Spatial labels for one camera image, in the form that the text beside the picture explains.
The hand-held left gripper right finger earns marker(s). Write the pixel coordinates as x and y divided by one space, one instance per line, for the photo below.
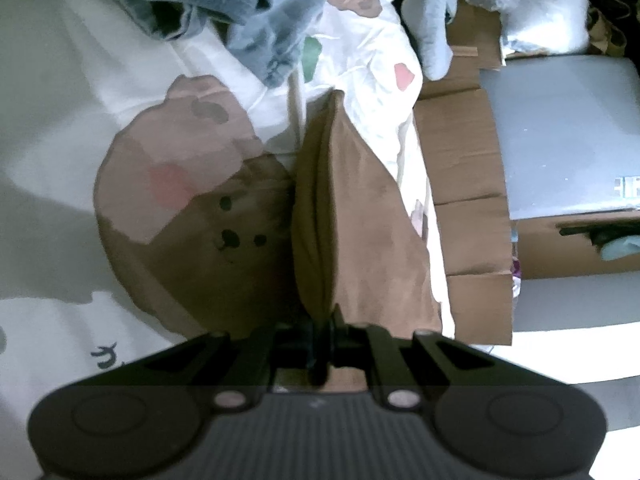
327 345

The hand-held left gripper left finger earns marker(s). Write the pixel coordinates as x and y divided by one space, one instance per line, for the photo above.
307 345

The brown printed t-shirt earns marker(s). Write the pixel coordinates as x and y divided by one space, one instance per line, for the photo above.
370 220

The purple cloth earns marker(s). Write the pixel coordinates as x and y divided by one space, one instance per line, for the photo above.
516 270

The flattened cardboard sheet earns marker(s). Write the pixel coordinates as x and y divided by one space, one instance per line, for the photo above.
465 160

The cardboard box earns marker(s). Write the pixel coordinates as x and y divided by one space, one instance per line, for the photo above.
550 255

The white cartoon printed bedsheet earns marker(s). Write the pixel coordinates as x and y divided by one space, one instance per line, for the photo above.
60 160

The grey panel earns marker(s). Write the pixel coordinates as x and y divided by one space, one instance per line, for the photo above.
560 135

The light blue denim garment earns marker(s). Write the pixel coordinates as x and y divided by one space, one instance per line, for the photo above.
225 0

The white pillow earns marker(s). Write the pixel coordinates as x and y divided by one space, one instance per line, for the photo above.
545 5

